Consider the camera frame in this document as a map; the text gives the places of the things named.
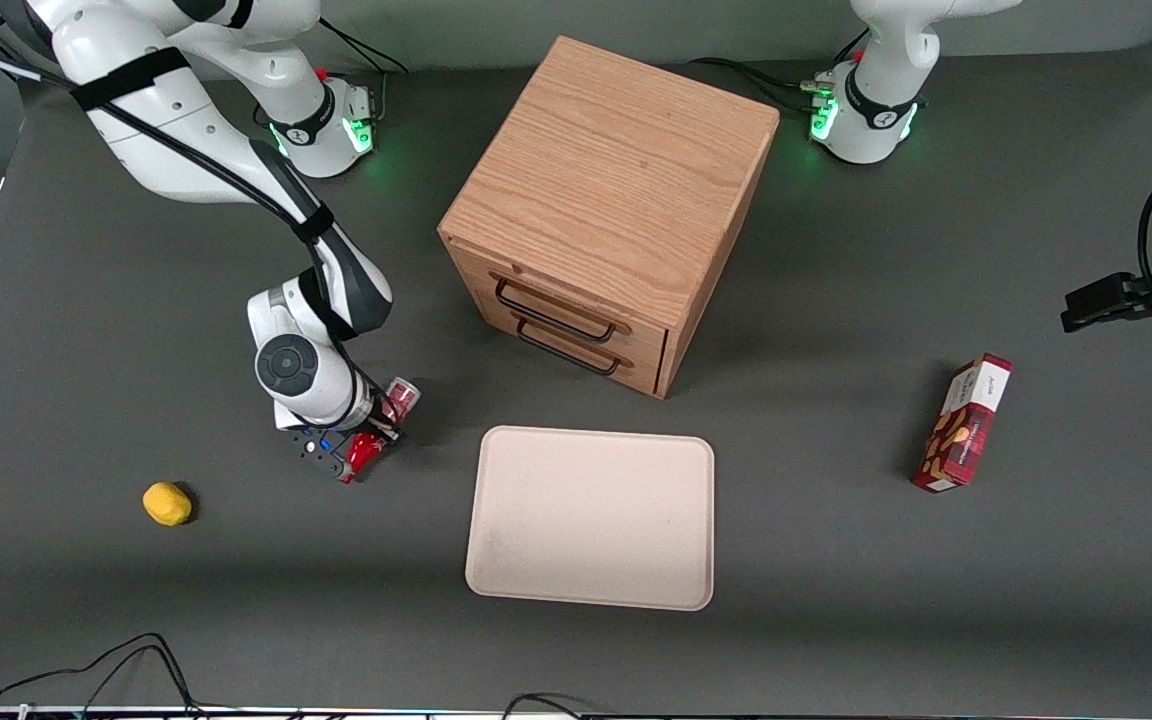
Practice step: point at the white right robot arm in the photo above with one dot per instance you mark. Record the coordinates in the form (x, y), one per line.
(166, 130)

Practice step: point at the yellow lemon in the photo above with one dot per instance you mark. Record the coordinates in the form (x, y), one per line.
(166, 503)

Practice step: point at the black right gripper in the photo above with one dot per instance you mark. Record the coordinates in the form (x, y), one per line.
(383, 412)

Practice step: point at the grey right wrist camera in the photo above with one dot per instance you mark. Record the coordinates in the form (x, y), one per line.
(328, 458)

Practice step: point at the wooden drawer cabinet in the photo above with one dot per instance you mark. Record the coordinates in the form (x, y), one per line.
(616, 170)

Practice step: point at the dark grey table mat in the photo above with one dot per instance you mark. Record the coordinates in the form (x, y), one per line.
(836, 620)

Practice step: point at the red cookie box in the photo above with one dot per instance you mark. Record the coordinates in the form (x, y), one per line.
(964, 430)

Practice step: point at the beige rectangular tray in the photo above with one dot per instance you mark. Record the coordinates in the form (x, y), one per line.
(591, 520)

